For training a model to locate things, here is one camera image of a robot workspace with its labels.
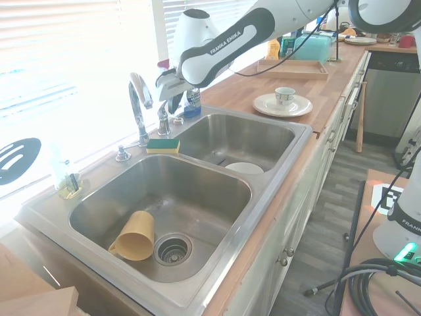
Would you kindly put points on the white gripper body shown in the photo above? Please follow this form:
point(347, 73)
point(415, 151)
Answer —
point(169, 87)

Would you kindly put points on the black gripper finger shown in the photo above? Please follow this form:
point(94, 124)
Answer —
point(178, 98)
point(170, 106)

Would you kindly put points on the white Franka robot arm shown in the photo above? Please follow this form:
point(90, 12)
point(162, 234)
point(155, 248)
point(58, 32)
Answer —
point(210, 49)

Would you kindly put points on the chrome gooseneck faucet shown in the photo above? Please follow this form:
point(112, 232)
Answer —
point(136, 108)

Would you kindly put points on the blue Dawn soap bottle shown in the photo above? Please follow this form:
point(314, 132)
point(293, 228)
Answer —
point(192, 106)

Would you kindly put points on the small chrome sink cap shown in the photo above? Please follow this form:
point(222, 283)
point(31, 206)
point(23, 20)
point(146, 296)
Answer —
point(179, 120)

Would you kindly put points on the yellow green sponge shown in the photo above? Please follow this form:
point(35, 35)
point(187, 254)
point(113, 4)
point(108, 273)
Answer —
point(162, 146)

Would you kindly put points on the chrome side sprayer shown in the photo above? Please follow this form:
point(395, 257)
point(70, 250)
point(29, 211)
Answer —
point(122, 154)

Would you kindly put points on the white bowl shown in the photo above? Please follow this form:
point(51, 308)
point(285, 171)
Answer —
point(245, 168)

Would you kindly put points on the stainless steel double sink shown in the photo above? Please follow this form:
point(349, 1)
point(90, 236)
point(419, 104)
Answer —
point(197, 204)

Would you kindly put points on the patterned white teacup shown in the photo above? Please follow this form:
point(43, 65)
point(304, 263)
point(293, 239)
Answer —
point(284, 97)

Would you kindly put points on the yellow squeeze bottle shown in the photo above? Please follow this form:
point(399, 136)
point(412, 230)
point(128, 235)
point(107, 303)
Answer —
point(273, 49)

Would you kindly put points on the wooden serving tray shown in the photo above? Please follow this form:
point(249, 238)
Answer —
point(289, 74)

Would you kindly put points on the wide white window blind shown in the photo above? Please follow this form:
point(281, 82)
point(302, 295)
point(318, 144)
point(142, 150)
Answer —
point(65, 33)

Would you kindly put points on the white dinner plate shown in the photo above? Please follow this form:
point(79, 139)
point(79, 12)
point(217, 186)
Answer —
point(296, 110)

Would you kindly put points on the green container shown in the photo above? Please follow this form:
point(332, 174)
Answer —
point(288, 44)

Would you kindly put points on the clear plastic bottle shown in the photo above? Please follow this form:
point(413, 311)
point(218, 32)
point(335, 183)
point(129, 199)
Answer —
point(60, 164)

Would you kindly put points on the yellow plastic cup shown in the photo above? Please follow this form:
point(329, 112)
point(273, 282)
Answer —
point(135, 237)

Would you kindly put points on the drain strainer beside cup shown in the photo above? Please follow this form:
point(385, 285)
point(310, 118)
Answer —
point(173, 248)

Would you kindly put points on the teal bread box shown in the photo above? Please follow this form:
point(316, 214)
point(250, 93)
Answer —
point(312, 47)

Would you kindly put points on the black slotted spatula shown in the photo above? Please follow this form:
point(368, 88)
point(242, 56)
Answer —
point(29, 148)

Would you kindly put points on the white base cabinet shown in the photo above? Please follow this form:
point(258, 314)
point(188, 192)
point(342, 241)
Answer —
point(296, 214)

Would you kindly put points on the metal cabinet knob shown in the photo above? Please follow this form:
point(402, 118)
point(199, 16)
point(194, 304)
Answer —
point(289, 251)
point(283, 261)

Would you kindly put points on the stack of white plates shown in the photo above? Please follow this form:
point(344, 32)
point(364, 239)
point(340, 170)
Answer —
point(360, 41)

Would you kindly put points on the stainless steel dishwasher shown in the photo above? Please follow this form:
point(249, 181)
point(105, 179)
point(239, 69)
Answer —
point(388, 95)

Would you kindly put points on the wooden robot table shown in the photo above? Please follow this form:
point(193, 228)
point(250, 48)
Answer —
point(365, 214)

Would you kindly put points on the black white fiducial marker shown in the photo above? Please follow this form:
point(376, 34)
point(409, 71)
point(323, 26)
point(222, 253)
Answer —
point(383, 200)

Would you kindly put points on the red cup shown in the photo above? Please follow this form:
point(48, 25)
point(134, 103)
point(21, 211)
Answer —
point(406, 41)

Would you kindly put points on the wooden cutting board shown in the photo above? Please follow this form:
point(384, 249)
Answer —
point(19, 289)

